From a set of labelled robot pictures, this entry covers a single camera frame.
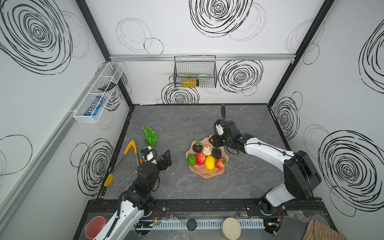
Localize dark fake avocado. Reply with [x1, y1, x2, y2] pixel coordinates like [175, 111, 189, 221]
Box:
[212, 148, 222, 160]

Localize beige fake pear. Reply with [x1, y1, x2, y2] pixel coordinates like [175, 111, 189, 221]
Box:
[202, 145, 213, 156]

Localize red fake strawberry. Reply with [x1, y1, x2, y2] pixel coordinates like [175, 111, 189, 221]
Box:
[215, 158, 228, 170]

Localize dark fake mangosteen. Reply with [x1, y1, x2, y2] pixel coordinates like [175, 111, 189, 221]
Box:
[192, 141, 203, 153]

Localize yellow fake lemon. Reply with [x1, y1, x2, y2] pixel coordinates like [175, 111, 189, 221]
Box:
[205, 156, 216, 171]

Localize red fake apple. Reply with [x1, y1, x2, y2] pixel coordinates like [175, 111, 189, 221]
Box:
[196, 152, 207, 166]

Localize green fake lime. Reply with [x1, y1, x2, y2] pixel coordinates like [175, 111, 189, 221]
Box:
[187, 154, 197, 167]

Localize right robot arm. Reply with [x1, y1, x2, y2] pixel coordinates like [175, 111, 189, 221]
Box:
[210, 120, 322, 215]

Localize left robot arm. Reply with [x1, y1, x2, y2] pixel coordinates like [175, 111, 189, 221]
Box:
[95, 149, 172, 240]

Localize green fake grapes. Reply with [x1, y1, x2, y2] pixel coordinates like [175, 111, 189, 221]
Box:
[142, 126, 159, 147]

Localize yellow kitchen tongs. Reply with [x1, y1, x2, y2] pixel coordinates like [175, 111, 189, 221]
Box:
[103, 140, 139, 187]

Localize yellow sponge in basket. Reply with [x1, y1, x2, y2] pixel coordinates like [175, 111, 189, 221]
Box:
[182, 78, 199, 88]

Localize black round cap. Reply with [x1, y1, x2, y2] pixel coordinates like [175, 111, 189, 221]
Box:
[187, 219, 197, 231]

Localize pink plastic cup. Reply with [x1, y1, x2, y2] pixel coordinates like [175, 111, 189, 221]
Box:
[85, 216, 107, 240]

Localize blue candy packet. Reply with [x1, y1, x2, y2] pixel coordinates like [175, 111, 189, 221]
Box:
[84, 96, 105, 116]

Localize black remote control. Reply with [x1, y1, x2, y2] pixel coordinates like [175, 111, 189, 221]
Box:
[98, 83, 117, 92]

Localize cream round lid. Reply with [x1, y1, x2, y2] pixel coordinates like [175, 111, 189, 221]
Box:
[221, 218, 241, 240]

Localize striped brown cloth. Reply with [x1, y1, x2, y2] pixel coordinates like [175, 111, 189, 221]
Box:
[303, 219, 345, 240]

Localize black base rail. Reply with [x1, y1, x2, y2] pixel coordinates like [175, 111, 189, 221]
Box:
[85, 197, 326, 217]

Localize black wire wall basket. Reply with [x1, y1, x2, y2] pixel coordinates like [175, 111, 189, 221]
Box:
[172, 55, 218, 89]

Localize white cable duct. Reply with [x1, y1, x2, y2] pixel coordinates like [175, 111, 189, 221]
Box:
[134, 218, 266, 231]

